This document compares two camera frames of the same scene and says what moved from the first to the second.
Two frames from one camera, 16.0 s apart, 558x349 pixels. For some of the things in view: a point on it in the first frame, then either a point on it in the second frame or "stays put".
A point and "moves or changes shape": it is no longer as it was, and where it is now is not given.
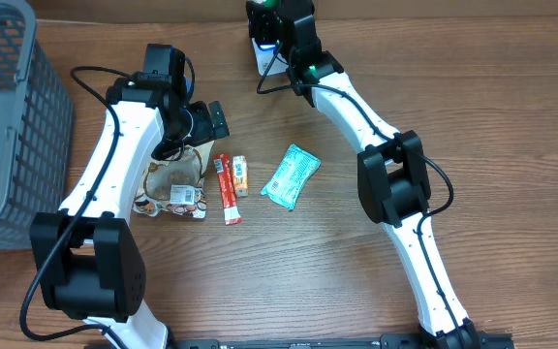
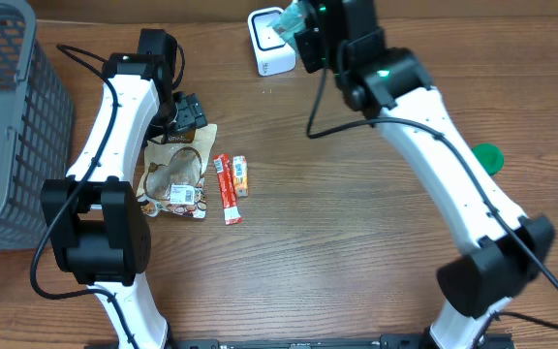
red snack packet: (232, 210) stays put
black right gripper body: (262, 24) -> (308, 44)
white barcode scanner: (264, 53) stays put
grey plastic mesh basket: (21, 127) stays put
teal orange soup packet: (291, 176) moves or changes shape
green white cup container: (268, 4) -> (490, 156)
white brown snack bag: (176, 186) stays put
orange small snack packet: (240, 175) stays put
